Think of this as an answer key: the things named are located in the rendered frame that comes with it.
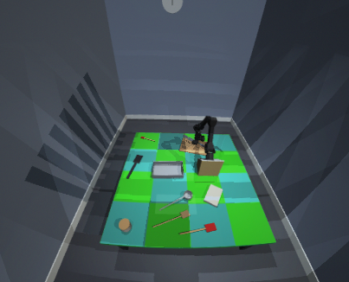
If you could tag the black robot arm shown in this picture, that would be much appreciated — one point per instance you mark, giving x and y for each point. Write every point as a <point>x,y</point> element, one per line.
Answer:
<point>209,147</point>

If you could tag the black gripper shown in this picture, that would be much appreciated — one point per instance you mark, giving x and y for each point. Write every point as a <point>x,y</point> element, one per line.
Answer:
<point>196,139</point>

